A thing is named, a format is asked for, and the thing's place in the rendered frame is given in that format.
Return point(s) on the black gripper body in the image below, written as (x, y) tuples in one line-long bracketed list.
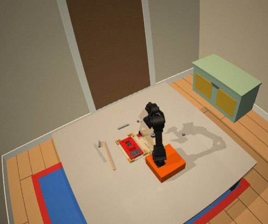
[(146, 120)]

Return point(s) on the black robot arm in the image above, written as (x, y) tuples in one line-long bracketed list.
[(157, 119)]

